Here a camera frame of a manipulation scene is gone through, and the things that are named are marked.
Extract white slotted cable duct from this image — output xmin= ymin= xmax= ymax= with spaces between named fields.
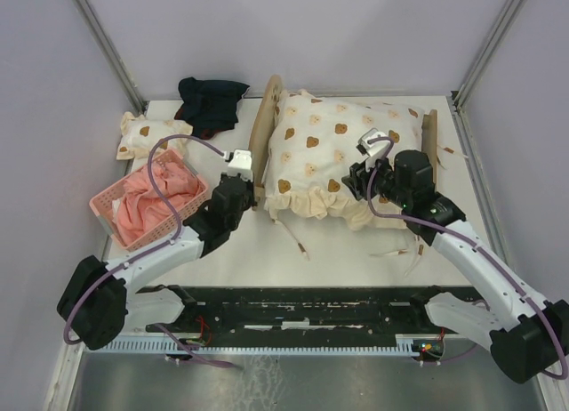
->
xmin=101 ymin=330 xmax=419 ymax=357

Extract aluminium frame post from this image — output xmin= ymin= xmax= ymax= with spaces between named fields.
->
xmin=72 ymin=0 xmax=148 ymax=114
xmin=453 ymin=0 xmax=527 ymax=110

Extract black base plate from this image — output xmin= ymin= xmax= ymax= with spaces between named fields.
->
xmin=166 ymin=286 xmax=443 ymax=345

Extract left aluminium frame post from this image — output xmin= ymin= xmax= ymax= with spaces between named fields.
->
xmin=72 ymin=0 xmax=148 ymax=114

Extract purple cable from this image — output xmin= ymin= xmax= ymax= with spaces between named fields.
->
xmin=366 ymin=137 xmax=569 ymax=381
xmin=64 ymin=134 xmax=244 ymax=370

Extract pink cloth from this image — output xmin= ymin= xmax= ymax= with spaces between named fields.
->
xmin=112 ymin=162 xmax=200 ymax=246

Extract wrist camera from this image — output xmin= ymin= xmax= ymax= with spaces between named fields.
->
xmin=224 ymin=149 xmax=254 ymax=182
xmin=357 ymin=128 xmax=395 ymax=165

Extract large bear print cushion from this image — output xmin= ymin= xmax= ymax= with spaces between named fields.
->
xmin=264 ymin=90 xmax=425 ymax=231

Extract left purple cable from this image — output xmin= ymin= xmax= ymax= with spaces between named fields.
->
xmin=64 ymin=134 xmax=244 ymax=370

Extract dark navy garment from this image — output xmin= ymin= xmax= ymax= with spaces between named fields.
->
xmin=174 ymin=77 xmax=250 ymax=141

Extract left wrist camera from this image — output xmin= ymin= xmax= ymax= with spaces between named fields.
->
xmin=224 ymin=149 xmax=254 ymax=182

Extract wooden pet bed frame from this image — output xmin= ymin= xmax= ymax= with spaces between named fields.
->
xmin=248 ymin=75 xmax=438 ymax=209

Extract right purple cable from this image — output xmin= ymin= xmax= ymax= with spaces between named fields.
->
xmin=366 ymin=137 xmax=569 ymax=381

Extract right aluminium frame post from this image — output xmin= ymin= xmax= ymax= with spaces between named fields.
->
xmin=453 ymin=0 xmax=527 ymax=110

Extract small bear print pillow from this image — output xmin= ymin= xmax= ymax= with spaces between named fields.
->
xmin=116 ymin=112 xmax=193 ymax=160

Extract pink plastic basket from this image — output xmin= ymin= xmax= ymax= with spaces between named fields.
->
xmin=90 ymin=149 xmax=209 ymax=251

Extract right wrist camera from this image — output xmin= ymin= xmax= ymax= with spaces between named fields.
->
xmin=357 ymin=128 xmax=395 ymax=165

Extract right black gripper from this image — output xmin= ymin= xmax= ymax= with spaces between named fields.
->
xmin=341 ymin=149 xmax=411 ymax=208

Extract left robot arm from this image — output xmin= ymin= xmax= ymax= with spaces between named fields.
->
xmin=57 ymin=169 xmax=254 ymax=351

